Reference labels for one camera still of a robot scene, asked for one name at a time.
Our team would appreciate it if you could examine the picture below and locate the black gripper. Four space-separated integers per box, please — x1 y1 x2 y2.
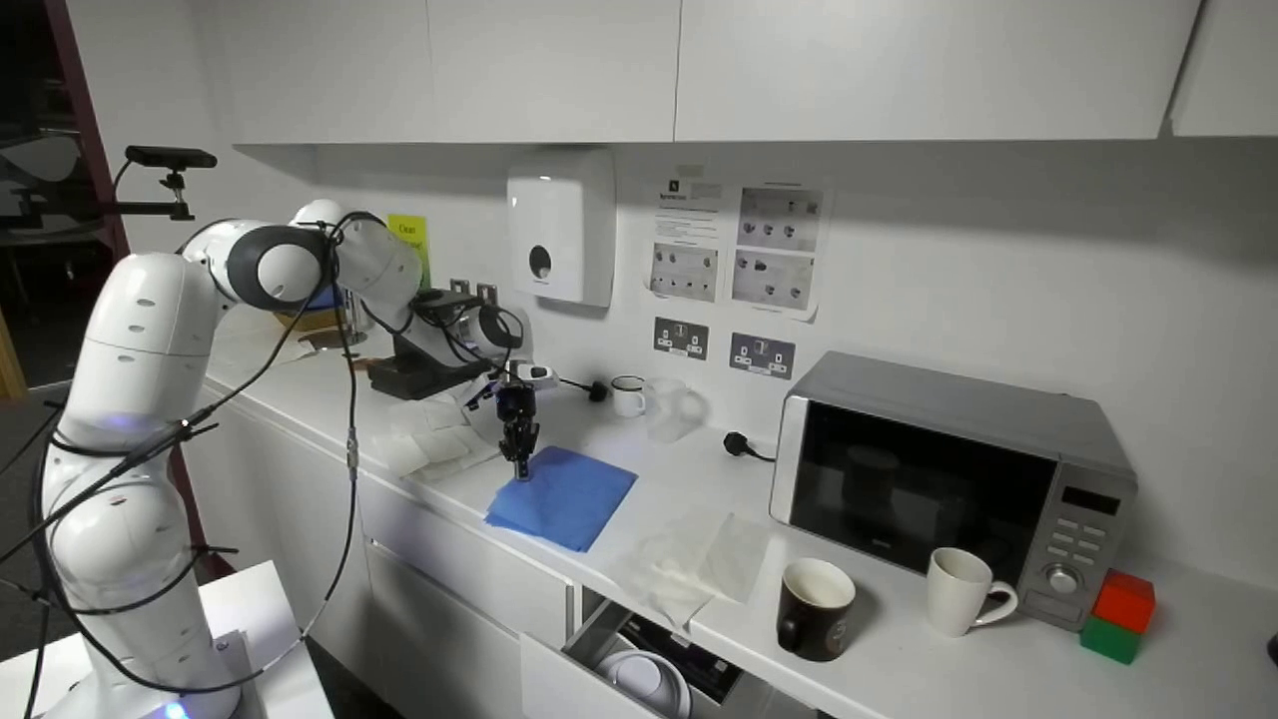
491 377 543 478

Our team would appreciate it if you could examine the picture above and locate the blue cloth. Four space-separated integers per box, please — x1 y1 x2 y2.
481 445 641 557

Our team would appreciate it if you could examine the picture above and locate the small white cup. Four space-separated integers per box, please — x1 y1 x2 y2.
606 377 653 421

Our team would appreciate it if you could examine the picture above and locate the white lower cabinet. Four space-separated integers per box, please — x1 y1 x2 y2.
169 365 829 719

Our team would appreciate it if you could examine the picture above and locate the white cabinet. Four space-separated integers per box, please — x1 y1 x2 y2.
169 365 829 719
59 0 1278 152

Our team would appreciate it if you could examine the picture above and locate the black microwave plug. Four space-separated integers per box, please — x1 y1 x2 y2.
718 429 780 469

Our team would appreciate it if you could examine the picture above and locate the white paper towel dispenser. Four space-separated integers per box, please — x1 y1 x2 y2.
504 149 620 311

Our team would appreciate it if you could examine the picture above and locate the brown-yellow pack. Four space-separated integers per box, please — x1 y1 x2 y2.
300 307 356 352

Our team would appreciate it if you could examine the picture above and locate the photo instruction sheet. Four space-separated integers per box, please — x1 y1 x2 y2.
733 179 825 256
726 245 823 319
646 237 722 307

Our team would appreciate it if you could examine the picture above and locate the white bowl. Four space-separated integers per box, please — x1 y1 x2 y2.
596 649 693 719

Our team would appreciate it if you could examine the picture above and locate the open white drawer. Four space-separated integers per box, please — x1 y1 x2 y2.
560 592 829 719

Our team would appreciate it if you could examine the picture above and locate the white notice with logo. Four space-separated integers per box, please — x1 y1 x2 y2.
649 165 732 215

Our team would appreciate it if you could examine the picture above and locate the white robot table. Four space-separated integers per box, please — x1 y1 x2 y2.
0 557 334 719

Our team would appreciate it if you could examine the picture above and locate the black mug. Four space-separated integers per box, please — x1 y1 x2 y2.
774 557 863 669

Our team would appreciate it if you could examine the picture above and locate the white upper cabinet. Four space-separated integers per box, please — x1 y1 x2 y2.
59 0 1278 152

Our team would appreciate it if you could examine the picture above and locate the silver microwave oven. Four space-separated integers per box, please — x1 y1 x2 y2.
768 347 1142 633

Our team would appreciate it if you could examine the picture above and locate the white mug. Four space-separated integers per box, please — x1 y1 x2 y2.
921 542 1026 638

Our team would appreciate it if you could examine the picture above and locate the green block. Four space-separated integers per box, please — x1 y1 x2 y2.
1075 617 1147 669

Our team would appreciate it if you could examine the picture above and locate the red-orange block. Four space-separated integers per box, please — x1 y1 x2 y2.
1091 573 1163 638

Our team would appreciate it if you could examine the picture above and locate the black coffee machine power cable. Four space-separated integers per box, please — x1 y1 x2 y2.
543 377 616 409

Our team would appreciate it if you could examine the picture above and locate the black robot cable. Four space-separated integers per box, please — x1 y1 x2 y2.
0 215 383 719

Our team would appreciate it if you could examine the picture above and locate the double wall socket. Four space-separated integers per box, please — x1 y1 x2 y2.
726 329 798 385
649 311 713 365

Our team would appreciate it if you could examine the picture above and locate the yellow-green wall sign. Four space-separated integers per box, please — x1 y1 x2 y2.
383 213 433 256

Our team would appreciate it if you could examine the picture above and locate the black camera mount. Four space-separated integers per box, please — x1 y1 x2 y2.
110 165 199 224

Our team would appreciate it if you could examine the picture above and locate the black stereo camera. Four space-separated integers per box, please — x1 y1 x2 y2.
119 140 220 171

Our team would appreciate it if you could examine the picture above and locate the dark red door frame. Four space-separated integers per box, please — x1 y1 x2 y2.
34 0 222 582

